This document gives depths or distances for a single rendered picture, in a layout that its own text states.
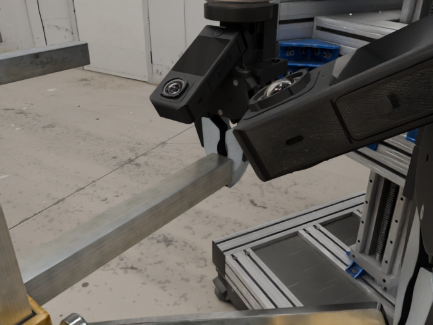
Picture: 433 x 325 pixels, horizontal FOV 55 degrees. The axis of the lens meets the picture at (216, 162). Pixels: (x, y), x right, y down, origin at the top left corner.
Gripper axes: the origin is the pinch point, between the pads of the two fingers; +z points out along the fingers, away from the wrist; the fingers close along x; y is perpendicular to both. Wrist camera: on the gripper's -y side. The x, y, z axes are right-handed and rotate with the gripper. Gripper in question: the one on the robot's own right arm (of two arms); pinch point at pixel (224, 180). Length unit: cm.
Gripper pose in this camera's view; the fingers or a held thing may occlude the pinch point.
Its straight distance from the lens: 50.3
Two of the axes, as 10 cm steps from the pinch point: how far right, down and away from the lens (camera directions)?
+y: 6.2, -3.7, 6.9
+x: -7.8, -2.9, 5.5
